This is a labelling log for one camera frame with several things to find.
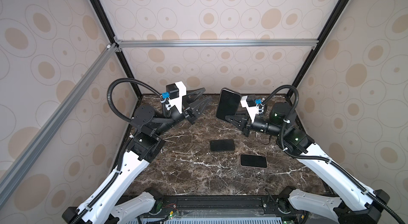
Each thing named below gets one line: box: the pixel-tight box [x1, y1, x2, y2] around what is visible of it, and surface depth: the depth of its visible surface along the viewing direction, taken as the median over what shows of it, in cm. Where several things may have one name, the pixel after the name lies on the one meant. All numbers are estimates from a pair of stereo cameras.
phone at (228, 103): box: [215, 87, 242, 122], surface depth 54 cm
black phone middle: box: [209, 139, 236, 152], surface depth 96 cm
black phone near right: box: [239, 153, 268, 169], surface depth 89 cm
